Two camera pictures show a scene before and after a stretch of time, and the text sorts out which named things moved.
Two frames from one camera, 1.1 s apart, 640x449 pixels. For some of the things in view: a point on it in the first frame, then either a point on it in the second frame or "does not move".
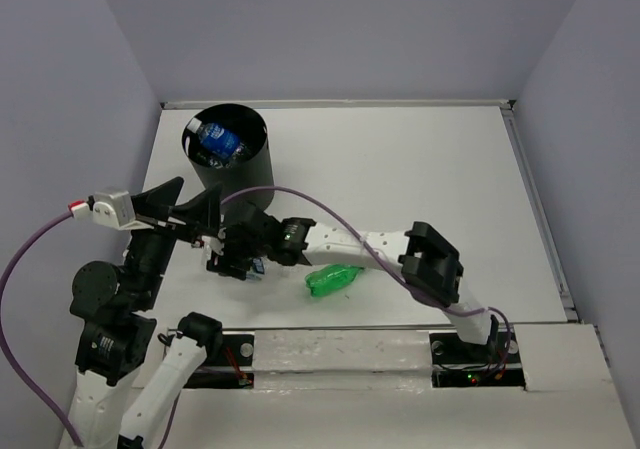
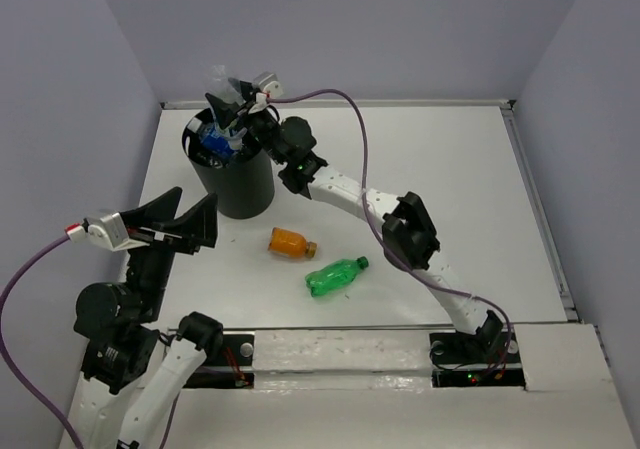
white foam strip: x=305 y=360 does not move
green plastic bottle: x=332 y=278 does not move
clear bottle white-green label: x=257 y=270 to x=229 y=92
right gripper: x=222 y=264 to x=226 y=113
